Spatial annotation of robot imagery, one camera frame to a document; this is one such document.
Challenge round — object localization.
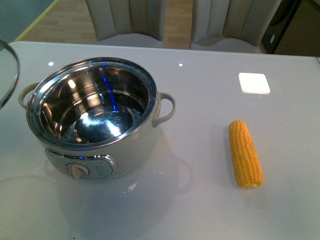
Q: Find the beige dining chair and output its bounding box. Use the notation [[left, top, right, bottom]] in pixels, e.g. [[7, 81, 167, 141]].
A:
[[189, 0, 281, 54], [86, 0, 167, 48]]

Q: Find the beige left dining chair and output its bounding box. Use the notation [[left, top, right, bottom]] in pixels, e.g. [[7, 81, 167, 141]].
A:
[[86, 0, 167, 48]]

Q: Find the yellow corn cob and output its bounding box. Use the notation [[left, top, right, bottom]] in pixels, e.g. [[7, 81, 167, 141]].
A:
[[228, 120, 264, 190]]

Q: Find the beige right dining chair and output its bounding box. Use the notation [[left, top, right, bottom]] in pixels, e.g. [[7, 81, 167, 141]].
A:
[[189, 0, 281, 54]]

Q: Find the white electric cooking pot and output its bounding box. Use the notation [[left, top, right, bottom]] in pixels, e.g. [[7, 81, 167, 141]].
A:
[[18, 57, 175, 180]]

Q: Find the glass pot lid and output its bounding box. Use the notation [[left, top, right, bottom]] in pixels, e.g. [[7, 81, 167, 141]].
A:
[[0, 39, 20, 109]]

